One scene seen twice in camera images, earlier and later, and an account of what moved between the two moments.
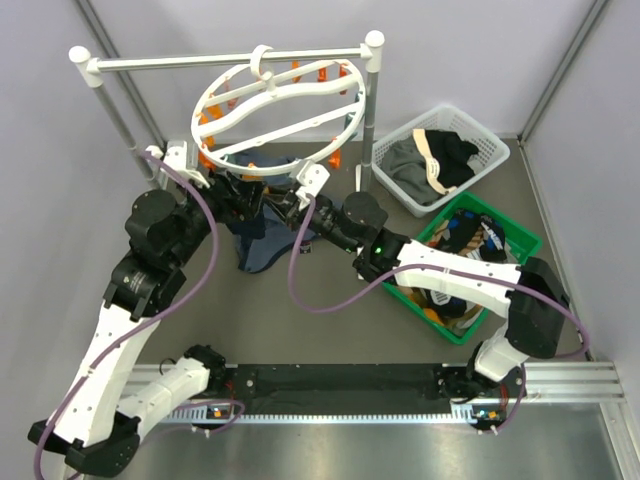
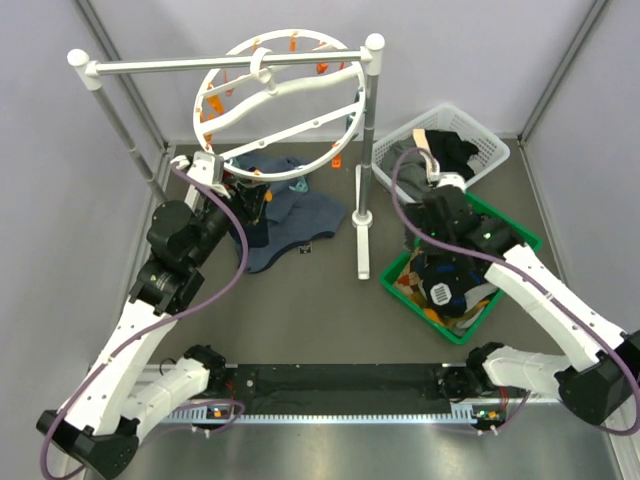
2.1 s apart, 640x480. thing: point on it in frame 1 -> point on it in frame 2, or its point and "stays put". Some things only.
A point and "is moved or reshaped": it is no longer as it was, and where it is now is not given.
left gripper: x=245 y=196 stays put
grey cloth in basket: x=406 y=164 stays put
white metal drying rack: x=89 y=71 stays put
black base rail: x=336 y=383 stays put
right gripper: x=289 y=209 -> x=418 y=214
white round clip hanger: x=261 y=63 is moved or reshaped
